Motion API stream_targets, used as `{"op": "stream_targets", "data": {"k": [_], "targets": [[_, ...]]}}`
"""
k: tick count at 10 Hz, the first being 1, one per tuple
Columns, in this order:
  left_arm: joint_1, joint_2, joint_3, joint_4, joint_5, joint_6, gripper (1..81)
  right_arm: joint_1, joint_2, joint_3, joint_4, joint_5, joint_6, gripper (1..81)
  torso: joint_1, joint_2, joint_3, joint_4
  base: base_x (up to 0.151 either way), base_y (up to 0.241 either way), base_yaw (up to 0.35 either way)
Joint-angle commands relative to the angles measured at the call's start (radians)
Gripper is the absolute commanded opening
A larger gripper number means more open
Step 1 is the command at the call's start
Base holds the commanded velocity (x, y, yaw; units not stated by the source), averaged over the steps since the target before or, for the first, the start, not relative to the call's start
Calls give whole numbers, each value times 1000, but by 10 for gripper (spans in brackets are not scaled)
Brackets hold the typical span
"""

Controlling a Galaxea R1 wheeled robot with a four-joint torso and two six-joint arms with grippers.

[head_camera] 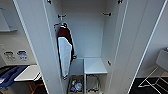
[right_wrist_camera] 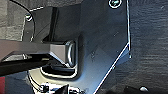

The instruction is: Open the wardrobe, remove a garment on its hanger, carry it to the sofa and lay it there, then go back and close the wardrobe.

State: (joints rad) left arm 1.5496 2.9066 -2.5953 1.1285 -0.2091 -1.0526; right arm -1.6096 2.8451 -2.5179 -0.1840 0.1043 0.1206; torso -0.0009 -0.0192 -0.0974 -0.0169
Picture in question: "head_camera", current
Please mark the white wardrobe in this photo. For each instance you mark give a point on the white wardrobe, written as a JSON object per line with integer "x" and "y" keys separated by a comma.
{"x": 86, "y": 36}

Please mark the maroon white jacket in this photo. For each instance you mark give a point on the maroon white jacket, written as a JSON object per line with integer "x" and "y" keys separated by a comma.
{"x": 65, "y": 50}

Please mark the white shelf box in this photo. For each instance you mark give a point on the white shelf box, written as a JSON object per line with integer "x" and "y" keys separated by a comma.
{"x": 95, "y": 65}

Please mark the small black fitting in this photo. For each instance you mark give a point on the small black fitting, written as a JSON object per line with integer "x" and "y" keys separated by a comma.
{"x": 109, "y": 62}

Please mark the white hanger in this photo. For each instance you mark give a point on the white hanger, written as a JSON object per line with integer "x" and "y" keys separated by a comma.
{"x": 62, "y": 24}

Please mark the thin orange strip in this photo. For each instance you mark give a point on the thin orange strip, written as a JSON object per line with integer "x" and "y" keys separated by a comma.
{"x": 56, "y": 24}

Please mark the dark floor clutter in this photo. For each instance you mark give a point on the dark floor clutter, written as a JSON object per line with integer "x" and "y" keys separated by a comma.
{"x": 76, "y": 86}

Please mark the black door hinge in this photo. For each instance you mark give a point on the black door hinge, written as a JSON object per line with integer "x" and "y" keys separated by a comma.
{"x": 49, "y": 1}
{"x": 120, "y": 1}

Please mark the orange stand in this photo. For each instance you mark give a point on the orange stand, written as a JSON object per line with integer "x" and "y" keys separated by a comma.
{"x": 35, "y": 88}

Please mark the black wall hook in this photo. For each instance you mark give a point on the black wall hook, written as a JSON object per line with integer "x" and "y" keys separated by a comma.
{"x": 61, "y": 16}
{"x": 107, "y": 14}

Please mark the blue white wall sticker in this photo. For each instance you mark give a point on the blue white wall sticker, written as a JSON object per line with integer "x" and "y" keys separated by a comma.
{"x": 22, "y": 55}

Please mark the white wall-mounted box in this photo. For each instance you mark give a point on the white wall-mounted box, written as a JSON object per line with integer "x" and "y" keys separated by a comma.
{"x": 6, "y": 21}

